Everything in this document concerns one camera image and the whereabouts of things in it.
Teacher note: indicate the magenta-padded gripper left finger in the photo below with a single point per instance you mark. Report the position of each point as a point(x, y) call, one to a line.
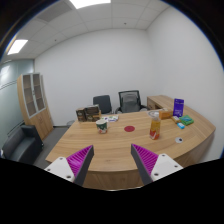
point(63, 166)

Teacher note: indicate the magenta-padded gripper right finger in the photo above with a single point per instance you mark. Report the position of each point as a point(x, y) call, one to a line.
point(163, 165)

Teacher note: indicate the yellow tea drink bottle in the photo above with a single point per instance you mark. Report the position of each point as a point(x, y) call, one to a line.
point(155, 129)

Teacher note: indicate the small round white disc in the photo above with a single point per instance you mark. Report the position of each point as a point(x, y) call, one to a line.
point(179, 140)

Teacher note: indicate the small blue box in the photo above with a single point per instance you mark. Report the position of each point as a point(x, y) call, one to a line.
point(181, 125)

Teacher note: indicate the black leather sofa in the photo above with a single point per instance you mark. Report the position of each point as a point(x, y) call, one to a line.
point(21, 145)

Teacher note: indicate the small tan box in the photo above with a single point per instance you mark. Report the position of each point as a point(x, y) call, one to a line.
point(175, 119)

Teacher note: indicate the flat round red coaster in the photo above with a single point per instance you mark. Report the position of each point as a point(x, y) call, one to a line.
point(129, 128)

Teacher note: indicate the green flat box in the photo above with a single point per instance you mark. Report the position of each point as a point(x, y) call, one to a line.
point(186, 120)

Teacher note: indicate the orange cardboard box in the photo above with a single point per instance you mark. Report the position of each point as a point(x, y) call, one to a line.
point(166, 114)

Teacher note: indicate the wooden glass-door shelf cabinet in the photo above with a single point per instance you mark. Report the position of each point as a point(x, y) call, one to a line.
point(40, 120)

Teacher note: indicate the clear sheet with circle print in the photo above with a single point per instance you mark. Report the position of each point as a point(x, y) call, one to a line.
point(150, 113)

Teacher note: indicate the slim dark cardboard box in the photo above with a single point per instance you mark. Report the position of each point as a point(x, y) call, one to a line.
point(80, 115)

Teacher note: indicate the green and white mug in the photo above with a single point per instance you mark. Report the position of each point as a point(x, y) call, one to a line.
point(102, 127)

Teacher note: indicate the purple hanging package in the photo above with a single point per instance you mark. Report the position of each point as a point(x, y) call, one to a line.
point(178, 107)

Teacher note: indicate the black striped cardboard box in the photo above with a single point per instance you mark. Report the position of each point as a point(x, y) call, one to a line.
point(92, 110)

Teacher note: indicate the low wooden side desk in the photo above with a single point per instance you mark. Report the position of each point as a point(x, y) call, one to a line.
point(160, 101)

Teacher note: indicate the white printed leaflet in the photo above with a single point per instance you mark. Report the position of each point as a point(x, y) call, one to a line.
point(110, 118)

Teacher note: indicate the grey mesh office chair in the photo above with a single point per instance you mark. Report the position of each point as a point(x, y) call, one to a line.
point(129, 101)

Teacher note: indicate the black padded office chair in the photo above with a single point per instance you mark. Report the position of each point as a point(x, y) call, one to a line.
point(102, 102)

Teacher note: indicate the rectangular ceiling light panel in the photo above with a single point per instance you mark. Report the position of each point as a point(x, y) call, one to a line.
point(17, 46)
point(90, 3)

